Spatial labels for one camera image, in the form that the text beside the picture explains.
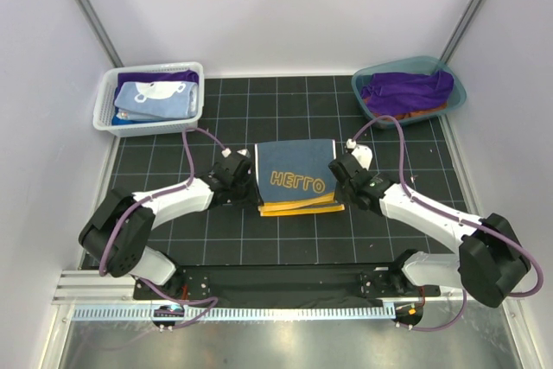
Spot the light blue white towel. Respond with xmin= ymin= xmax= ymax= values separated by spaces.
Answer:
xmin=114 ymin=81 xmax=199 ymax=122

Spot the right aluminium frame post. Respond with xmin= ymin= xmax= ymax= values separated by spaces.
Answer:
xmin=440 ymin=0 xmax=486 ymax=63

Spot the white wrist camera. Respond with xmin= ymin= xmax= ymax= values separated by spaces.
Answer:
xmin=238 ymin=149 xmax=251 ymax=158
xmin=351 ymin=144 xmax=373 ymax=170

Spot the purple crumpled towel in bin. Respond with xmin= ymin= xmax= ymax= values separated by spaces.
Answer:
xmin=360 ymin=70 xmax=454 ymax=116

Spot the orange towel in bin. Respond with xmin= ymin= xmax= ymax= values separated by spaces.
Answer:
xmin=361 ymin=100 xmax=448 ymax=120

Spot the teal plastic bin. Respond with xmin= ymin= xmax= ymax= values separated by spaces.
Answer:
xmin=351 ymin=56 xmax=467 ymax=130

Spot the aluminium frame post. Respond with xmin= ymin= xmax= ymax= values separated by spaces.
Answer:
xmin=74 ymin=0 xmax=124 ymax=67
xmin=440 ymin=0 xmax=486 ymax=63

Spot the white slotted cable duct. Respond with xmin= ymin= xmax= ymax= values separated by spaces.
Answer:
xmin=72 ymin=302 xmax=396 ymax=322

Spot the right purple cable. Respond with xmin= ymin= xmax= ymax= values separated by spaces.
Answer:
xmin=345 ymin=115 xmax=544 ymax=330

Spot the yellow purple patterned towel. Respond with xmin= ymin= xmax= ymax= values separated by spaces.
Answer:
xmin=255 ymin=139 xmax=345 ymax=217

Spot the left aluminium frame post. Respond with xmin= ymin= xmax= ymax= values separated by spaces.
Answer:
xmin=74 ymin=0 xmax=124 ymax=67

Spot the aluminium rail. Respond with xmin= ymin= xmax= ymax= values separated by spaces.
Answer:
xmin=54 ymin=265 xmax=526 ymax=305

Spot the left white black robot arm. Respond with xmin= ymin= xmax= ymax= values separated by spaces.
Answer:
xmin=79 ymin=149 xmax=258 ymax=300

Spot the purple cable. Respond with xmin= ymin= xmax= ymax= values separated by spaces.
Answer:
xmin=98 ymin=128 xmax=219 ymax=330
xmin=345 ymin=115 xmax=544 ymax=330

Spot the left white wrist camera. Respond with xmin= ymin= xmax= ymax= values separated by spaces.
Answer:
xmin=238 ymin=149 xmax=251 ymax=158

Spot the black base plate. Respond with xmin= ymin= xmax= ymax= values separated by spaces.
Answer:
xmin=158 ymin=263 xmax=440 ymax=303

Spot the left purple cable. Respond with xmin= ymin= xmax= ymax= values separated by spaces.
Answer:
xmin=98 ymin=128 xmax=219 ymax=330

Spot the white plastic basket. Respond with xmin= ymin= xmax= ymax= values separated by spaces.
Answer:
xmin=92 ymin=61 xmax=205 ymax=137

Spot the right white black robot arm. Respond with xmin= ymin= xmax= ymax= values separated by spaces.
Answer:
xmin=329 ymin=153 xmax=531 ymax=308

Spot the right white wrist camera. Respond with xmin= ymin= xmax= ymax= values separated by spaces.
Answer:
xmin=351 ymin=144 xmax=373 ymax=170

